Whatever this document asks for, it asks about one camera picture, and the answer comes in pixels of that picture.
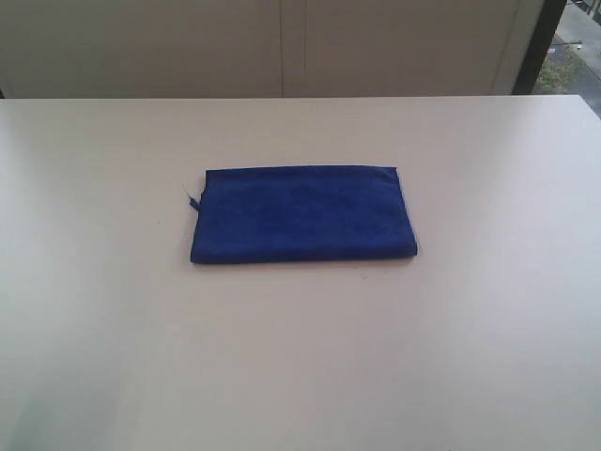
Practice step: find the blue towel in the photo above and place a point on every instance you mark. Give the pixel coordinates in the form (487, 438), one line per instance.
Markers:
(307, 213)

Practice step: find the black window frame post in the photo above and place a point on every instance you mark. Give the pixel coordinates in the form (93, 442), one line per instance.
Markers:
(543, 33)

